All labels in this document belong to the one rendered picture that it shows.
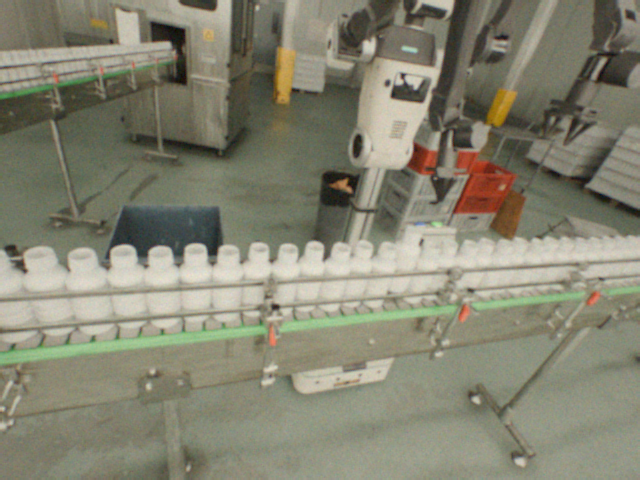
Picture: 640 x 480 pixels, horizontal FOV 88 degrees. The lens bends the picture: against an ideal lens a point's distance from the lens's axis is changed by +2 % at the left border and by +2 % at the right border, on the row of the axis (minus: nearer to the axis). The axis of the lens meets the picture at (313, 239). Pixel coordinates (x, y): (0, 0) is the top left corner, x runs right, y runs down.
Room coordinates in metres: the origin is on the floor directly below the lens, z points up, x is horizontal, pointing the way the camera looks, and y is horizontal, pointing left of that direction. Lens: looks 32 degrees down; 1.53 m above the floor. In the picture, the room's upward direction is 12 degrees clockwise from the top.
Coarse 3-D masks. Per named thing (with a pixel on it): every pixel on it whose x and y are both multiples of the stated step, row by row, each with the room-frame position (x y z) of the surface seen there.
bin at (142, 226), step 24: (120, 216) 0.85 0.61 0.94; (144, 216) 0.93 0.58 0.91; (168, 216) 0.96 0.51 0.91; (192, 216) 0.99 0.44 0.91; (216, 216) 1.02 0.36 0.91; (120, 240) 0.81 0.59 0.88; (144, 240) 0.93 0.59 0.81; (168, 240) 0.96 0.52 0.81; (192, 240) 0.99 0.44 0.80; (216, 240) 1.03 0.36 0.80
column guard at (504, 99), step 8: (496, 96) 10.03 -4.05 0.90; (504, 96) 9.79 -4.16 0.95; (512, 96) 9.85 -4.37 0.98; (496, 104) 9.92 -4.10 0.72; (504, 104) 9.79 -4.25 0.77; (488, 112) 10.04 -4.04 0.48; (496, 112) 9.81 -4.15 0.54; (504, 112) 9.84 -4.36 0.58; (488, 120) 9.95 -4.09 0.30; (496, 120) 9.78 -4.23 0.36
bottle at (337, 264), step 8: (336, 248) 0.60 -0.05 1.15; (344, 248) 0.60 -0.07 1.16; (336, 256) 0.57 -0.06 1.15; (344, 256) 0.57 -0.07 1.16; (328, 264) 0.57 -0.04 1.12; (336, 264) 0.56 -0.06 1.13; (344, 264) 0.57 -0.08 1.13; (328, 272) 0.56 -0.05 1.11; (336, 272) 0.55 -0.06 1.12; (344, 272) 0.56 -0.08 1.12; (344, 280) 0.56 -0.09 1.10; (320, 288) 0.57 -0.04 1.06; (328, 288) 0.56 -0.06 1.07; (336, 288) 0.55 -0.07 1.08; (320, 296) 0.56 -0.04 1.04; (328, 296) 0.55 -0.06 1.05; (336, 296) 0.56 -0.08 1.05; (336, 304) 0.56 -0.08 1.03
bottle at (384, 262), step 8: (384, 248) 0.62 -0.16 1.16; (392, 248) 0.64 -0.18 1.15; (376, 256) 0.63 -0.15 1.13; (384, 256) 0.61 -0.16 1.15; (392, 256) 0.61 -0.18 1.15; (376, 264) 0.61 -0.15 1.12; (384, 264) 0.61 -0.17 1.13; (392, 264) 0.61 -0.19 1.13; (376, 272) 0.60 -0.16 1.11; (384, 272) 0.60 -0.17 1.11; (368, 280) 0.61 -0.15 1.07; (376, 280) 0.60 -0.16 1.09; (384, 280) 0.60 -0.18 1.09; (368, 288) 0.61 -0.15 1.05; (376, 288) 0.60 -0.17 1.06; (384, 288) 0.60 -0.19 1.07; (368, 296) 0.60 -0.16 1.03; (368, 304) 0.60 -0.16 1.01; (376, 304) 0.60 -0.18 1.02
